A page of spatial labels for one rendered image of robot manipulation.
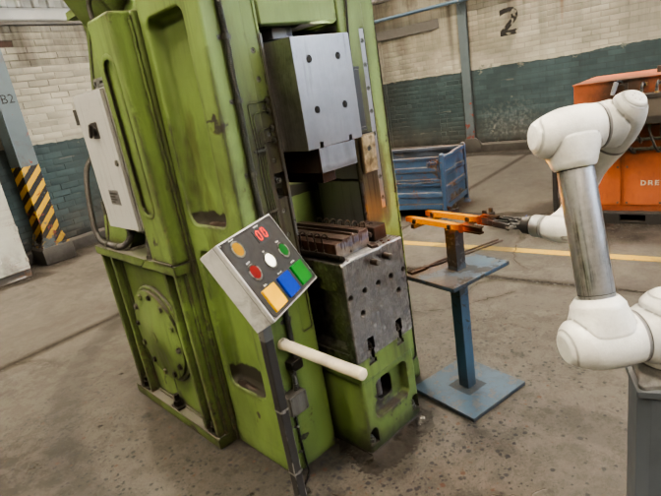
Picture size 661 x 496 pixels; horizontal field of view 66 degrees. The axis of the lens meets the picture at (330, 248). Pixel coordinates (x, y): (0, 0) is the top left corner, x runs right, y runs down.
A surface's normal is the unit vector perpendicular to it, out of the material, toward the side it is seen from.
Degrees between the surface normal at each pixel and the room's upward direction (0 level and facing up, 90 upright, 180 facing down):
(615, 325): 71
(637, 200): 90
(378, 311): 90
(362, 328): 90
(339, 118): 90
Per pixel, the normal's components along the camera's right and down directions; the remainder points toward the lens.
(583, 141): 0.04, 0.11
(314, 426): 0.70, 0.11
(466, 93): -0.61, 0.33
